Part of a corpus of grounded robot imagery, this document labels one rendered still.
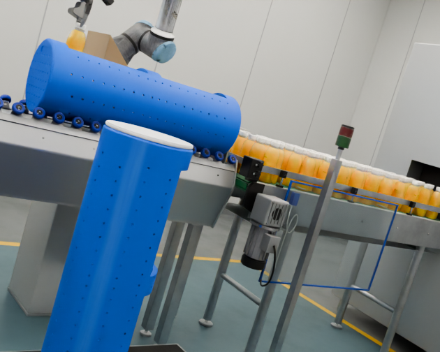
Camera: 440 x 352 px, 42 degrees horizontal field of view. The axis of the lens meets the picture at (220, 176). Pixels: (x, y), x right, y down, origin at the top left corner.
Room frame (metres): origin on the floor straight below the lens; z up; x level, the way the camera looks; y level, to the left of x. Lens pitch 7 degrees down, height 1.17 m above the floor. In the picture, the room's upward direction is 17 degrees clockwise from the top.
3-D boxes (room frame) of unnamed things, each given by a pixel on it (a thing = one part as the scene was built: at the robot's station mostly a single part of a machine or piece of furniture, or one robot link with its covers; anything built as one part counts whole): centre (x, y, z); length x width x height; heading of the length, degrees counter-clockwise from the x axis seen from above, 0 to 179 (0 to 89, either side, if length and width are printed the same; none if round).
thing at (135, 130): (1.74, 0.24, 1.03); 0.28 x 0.28 x 0.01
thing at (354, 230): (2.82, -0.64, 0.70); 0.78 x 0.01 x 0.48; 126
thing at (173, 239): (2.69, 0.13, 0.31); 0.06 x 0.06 x 0.63; 36
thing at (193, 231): (2.57, 0.04, 0.31); 0.06 x 0.06 x 0.63; 36
